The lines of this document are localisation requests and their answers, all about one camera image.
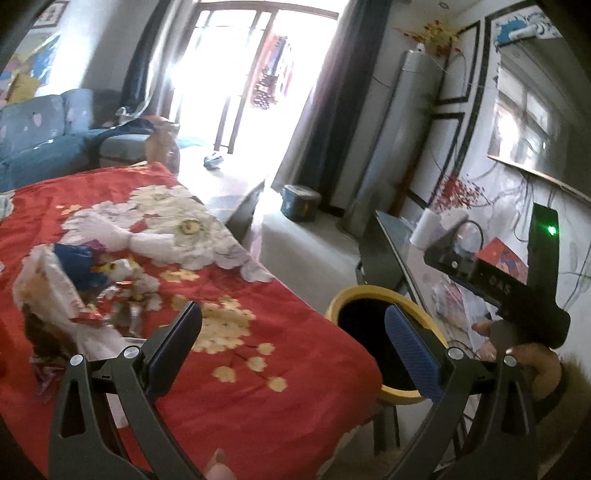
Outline white patterned plastic bag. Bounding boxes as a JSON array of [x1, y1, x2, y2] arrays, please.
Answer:
[[13, 245, 129, 361]]

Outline blue wrapper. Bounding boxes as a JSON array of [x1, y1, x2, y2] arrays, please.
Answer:
[[53, 243, 109, 291]]

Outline white tissue wad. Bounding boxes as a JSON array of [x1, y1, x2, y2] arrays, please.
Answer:
[[61, 211, 179, 264]]

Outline yellow rimmed black trash bin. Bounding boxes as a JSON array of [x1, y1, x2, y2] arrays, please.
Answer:
[[325, 285, 448, 405]]

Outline right hand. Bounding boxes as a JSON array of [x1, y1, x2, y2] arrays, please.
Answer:
[[471, 320, 562, 401]]

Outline red box on stand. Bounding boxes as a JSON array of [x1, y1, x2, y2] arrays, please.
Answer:
[[476, 237, 528, 284]]

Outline white paper roll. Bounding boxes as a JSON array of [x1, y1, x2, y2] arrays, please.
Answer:
[[410, 208, 441, 250]]

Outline dark glass tv stand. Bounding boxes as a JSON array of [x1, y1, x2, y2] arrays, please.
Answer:
[[358, 211, 494, 353]]

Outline red floral blanket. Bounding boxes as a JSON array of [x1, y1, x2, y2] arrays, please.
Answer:
[[1, 164, 382, 479]]

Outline white standing air conditioner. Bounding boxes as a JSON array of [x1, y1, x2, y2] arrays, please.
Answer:
[[341, 43, 442, 238]]

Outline dark round storage box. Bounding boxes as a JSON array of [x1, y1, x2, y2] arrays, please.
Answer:
[[280, 185, 322, 223]]

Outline dark window curtain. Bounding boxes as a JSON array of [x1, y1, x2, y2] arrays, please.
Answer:
[[271, 0, 396, 207]]

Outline small object on table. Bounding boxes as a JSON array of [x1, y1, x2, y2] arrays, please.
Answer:
[[204, 153, 223, 171]]

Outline brown paper bag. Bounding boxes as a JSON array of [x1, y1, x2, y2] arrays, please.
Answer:
[[144, 120, 180, 175]]

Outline blue sofa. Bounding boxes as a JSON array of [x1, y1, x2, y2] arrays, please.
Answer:
[[1, 89, 154, 192]]

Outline red hanging decoration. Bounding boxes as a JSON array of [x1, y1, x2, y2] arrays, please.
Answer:
[[250, 35, 294, 110]]

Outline yellow cushion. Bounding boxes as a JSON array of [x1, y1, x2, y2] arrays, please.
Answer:
[[7, 73, 41, 105]]

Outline wall mounted television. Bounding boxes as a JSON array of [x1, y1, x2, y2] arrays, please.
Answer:
[[488, 37, 590, 197]]

